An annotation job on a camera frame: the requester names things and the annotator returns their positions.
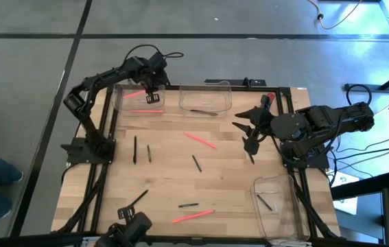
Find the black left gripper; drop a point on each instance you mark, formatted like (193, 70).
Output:
(153, 77)

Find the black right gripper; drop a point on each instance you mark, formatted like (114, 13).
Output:
(286, 127)

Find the pink pencil orange end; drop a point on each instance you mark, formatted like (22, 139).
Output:
(146, 111)
(134, 94)
(193, 216)
(200, 140)

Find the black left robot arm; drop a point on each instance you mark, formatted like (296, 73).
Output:
(93, 133)

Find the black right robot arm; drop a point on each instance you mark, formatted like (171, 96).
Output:
(335, 118)

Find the red plastic device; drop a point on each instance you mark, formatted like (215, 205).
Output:
(269, 99)

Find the dark crayon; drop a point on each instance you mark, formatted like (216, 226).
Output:
(264, 202)
(251, 158)
(149, 153)
(196, 163)

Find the clear plastic bin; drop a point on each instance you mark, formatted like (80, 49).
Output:
(122, 104)
(204, 99)
(283, 223)

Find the black pen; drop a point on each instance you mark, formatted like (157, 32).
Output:
(139, 198)
(134, 149)
(203, 112)

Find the teal crayon white print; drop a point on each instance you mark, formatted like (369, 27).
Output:
(188, 205)

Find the white paper sheet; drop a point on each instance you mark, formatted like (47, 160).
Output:
(346, 206)

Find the black aluminium table frame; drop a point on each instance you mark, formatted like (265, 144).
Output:
(242, 89)

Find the black flat bracket bar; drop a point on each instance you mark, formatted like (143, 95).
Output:
(238, 82)

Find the black metal stand frame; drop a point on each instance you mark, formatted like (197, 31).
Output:
(362, 88)

